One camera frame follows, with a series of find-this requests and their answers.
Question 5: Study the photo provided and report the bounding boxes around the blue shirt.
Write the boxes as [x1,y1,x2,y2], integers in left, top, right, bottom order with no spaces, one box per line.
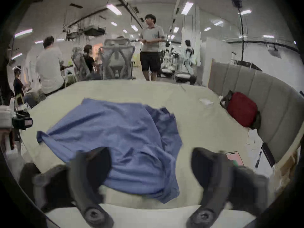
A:
[37,98,183,204]

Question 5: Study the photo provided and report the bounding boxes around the dark bag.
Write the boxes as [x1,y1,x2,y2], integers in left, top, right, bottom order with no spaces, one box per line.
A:
[219,90,262,130]

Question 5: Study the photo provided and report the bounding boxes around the phone with pink screen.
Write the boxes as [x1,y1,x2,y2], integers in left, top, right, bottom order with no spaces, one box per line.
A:
[225,152,245,167]

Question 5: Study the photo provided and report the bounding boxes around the white humanoid robot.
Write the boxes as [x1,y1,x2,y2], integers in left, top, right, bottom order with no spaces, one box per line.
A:
[175,40,198,85]
[161,41,179,78]

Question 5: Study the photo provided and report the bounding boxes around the person's left hand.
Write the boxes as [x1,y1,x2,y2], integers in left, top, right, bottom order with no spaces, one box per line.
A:
[0,128,15,151]

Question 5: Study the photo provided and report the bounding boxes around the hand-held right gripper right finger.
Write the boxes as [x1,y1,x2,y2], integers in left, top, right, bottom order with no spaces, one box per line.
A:
[186,147,270,228]

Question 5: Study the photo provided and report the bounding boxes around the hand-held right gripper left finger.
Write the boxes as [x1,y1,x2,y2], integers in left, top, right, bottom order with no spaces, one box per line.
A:
[33,147,115,228]

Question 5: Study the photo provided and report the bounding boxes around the red bag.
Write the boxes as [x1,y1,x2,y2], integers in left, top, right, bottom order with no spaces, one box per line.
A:
[227,92,258,127]

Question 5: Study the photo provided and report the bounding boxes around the grey padded headboard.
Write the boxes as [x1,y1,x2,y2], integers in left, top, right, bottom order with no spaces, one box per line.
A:
[208,60,304,164]

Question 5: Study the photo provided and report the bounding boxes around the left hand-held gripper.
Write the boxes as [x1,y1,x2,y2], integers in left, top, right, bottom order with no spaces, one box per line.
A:
[0,105,33,131]

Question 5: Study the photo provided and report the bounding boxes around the bed with beige sheet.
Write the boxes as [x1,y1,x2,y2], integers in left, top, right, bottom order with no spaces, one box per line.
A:
[20,80,277,210]

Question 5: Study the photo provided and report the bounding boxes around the black pole stand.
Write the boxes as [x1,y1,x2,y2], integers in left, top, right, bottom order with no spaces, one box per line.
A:
[231,0,263,71]

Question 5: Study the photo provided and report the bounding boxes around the cardboard carton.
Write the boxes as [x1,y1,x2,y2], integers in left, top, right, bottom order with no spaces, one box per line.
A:
[274,149,300,192]

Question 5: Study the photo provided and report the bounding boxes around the white papers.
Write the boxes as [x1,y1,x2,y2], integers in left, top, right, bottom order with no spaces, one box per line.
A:
[246,128,264,168]

